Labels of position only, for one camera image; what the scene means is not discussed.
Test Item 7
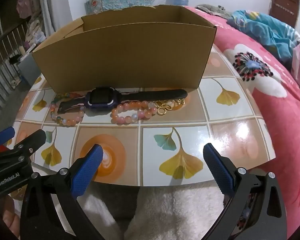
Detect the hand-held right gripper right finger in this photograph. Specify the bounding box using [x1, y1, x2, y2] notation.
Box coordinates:
[202, 143, 288, 240]

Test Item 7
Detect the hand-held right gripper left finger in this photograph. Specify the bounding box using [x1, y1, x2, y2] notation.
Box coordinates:
[19, 144, 104, 240]

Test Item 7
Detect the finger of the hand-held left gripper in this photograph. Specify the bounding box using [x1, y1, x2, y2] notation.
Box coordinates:
[0, 127, 15, 147]
[0, 129, 47, 170]

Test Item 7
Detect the orange pink bead bracelet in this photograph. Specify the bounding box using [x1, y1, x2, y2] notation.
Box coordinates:
[49, 102, 87, 128]

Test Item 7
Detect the multicolour bead bracelet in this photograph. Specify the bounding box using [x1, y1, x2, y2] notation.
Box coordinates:
[52, 92, 74, 104]

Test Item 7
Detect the pink white bead bracelet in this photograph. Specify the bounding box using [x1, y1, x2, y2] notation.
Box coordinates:
[111, 100, 157, 125]

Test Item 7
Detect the purple black smartwatch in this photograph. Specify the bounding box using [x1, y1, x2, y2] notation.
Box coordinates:
[57, 86, 188, 114]

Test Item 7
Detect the pile of gold earrings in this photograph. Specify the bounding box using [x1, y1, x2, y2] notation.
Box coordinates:
[155, 99, 186, 117]

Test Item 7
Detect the brown cardboard box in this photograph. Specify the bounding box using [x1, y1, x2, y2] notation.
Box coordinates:
[31, 4, 217, 92]

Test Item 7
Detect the person's left hand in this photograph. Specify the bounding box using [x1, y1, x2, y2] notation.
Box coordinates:
[1, 196, 20, 233]

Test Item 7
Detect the white fluffy robe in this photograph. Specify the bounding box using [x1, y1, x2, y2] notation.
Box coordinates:
[81, 180, 232, 240]

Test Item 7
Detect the grey storage bin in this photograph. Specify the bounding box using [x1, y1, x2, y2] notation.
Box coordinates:
[17, 51, 44, 87]

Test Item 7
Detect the pink floral blanket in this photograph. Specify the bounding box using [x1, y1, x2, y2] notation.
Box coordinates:
[185, 5, 300, 230]

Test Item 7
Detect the metal railing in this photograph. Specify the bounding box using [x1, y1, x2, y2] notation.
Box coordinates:
[0, 21, 32, 130]

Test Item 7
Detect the pile of beige clothes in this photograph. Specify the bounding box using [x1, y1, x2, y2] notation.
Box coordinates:
[25, 12, 47, 49]

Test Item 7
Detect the pink hanging garment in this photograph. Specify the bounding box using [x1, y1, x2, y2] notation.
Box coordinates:
[16, 0, 38, 18]

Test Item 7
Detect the blue patterned blanket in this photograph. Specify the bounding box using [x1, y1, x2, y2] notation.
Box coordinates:
[226, 9, 300, 67]

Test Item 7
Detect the grey plush cloth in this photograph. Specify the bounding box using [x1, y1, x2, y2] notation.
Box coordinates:
[195, 4, 232, 18]

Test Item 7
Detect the brown door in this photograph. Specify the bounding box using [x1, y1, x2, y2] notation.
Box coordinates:
[269, 0, 298, 28]

